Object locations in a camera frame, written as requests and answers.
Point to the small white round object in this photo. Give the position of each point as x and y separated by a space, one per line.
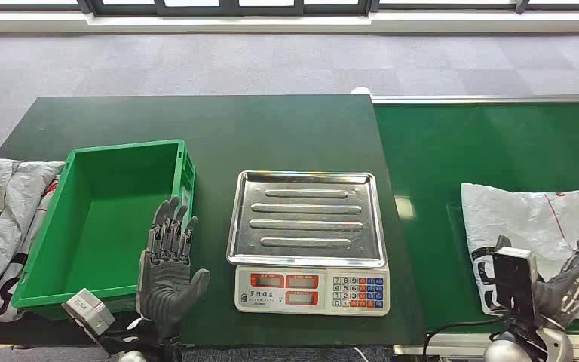
360 91

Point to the green plastic crate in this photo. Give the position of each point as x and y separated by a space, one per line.
99 220

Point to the dark window frame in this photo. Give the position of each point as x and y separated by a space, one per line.
229 7

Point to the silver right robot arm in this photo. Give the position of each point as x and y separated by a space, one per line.
529 345

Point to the steel weighing tray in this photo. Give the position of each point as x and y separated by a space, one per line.
307 217

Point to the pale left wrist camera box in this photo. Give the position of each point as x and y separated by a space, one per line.
89 310

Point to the green conveyor belt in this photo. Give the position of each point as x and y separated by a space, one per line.
494 145

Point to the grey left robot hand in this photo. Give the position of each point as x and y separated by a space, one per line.
164 285

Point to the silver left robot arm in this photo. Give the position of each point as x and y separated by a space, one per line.
134 345

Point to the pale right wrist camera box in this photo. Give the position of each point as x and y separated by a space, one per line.
514 280

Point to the dark green table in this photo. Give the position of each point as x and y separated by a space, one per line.
249 135

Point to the white electronic scale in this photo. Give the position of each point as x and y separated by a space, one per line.
309 290

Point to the silver conveyor frame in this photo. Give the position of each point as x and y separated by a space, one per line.
469 99

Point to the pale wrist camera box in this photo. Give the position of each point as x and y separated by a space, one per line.
89 310
514 280

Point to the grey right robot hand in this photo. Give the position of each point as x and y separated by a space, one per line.
569 290

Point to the white window sill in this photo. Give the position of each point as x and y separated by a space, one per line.
219 22

